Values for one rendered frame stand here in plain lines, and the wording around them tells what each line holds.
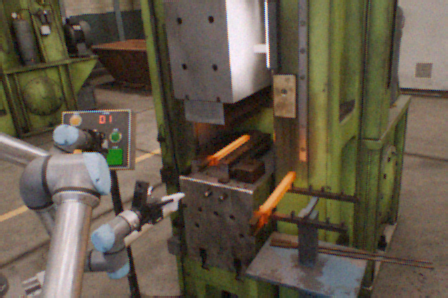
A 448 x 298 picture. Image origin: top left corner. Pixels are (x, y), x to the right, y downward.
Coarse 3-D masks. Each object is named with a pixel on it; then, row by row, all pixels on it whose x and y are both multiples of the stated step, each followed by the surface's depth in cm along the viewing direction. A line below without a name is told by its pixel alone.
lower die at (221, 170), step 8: (232, 136) 208; (240, 136) 204; (264, 136) 201; (216, 144) 198; (224, 144) 195; (240, 144) 190; (248, 144) 192; (208, 152) 188; (216, 152) 186; (240, 152) 183; (192, 160) 182; (200, 160) 179; (224, 160) 175; (240, 160) 181; (192, 168) 184; (216, 168) 176; (224, 168) 173; (216, 176) 178; (224, 176) 175; (232, 176) 177
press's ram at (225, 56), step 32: (192, 0) 152; (224, 0) 145; (256, 0) 164; (192, 32) 158; (224, 32) 150; (256, 32) 168; (192, 64) 163; (224, 64) 155; (256, 64) 171; (192, 96) 169; (224, 96) 160
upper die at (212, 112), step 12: (252, 96) 183; (264, 96) 193; (192, 108) 171; (204, 108) 168; (216, 108) 164; (228, 108) 166; (240, 108) 175; (252, 108) 184; (192, 120) 173; (204, 120) 170; (216, 120) 167; (228, 120) 167
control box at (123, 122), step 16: (64, 112) 192; (80, 112) 191; (96, 112) 190; (112, 112) 189; (128, 112) 187; (80, 128) 190; (96, 128) 189; (112, 128) 187; (128, 128) 186; (112, 144) 186; (128, 144) 185; (128, 160) 184
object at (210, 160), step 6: (240, 138) 196; (246, 138) 196; (234, 144) 188; (222, 150) 182; (228, 150) 183; (210, 156) 175; (216, 156) 176; (204, 162) 170; (210, 162) 173; (216, 162) 174; (204, 168) 170
